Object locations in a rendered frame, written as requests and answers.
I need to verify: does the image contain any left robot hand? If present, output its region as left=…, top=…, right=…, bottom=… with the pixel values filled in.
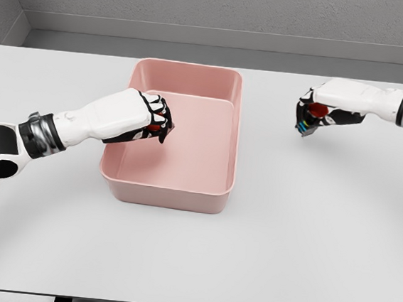
left=99, top=85, right=176, bottom=150

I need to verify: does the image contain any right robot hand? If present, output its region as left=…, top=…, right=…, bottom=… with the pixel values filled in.
left=294, top=73, right=370, bottom=139

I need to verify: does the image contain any red industrial switch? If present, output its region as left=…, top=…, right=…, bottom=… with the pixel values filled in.
left=146, top=111, right=177, bottom=136
left=297, top=101, right=331, bottom=141

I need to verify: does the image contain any pink rectangular basket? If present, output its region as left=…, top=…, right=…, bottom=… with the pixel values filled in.
left=95, top=54, right=247, bottom=217

